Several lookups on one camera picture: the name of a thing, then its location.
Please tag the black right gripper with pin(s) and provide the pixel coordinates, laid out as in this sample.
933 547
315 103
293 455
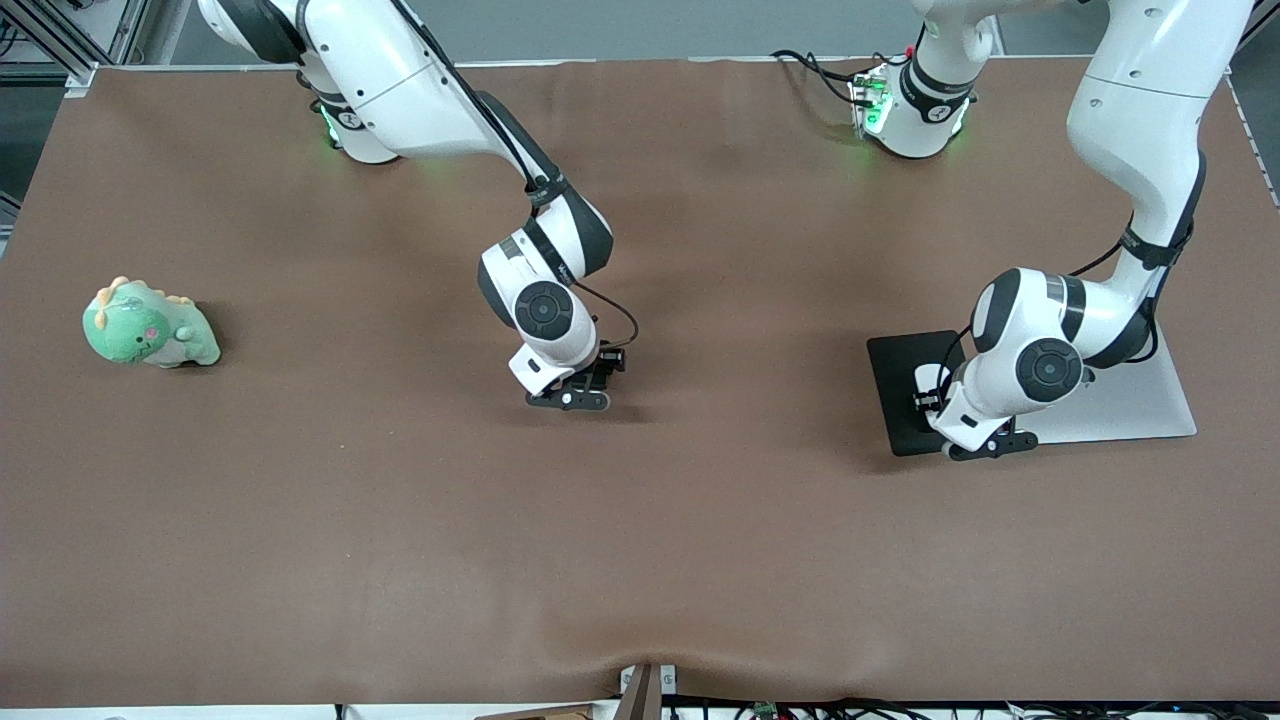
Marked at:
603 367

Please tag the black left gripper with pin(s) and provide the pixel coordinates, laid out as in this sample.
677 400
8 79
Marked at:
932 389

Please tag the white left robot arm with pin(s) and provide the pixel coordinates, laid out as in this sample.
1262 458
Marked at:
1140 130

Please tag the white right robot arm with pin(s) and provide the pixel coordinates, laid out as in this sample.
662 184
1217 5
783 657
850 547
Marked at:
400 90

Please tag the black mouse pad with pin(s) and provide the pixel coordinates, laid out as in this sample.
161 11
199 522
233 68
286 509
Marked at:
895 390

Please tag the silver laptop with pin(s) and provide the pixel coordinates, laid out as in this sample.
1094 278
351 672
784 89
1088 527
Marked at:
1150 405

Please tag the brown table cover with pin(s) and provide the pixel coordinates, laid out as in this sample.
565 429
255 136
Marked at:
640 550

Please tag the green dinosaur plush toy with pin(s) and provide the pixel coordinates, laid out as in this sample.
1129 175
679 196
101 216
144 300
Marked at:
140 328

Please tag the brown bar with white bracket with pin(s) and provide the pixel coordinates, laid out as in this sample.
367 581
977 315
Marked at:
643 695

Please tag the aluminium frame profile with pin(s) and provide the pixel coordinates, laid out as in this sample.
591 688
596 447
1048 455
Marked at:
1262 20
125 30

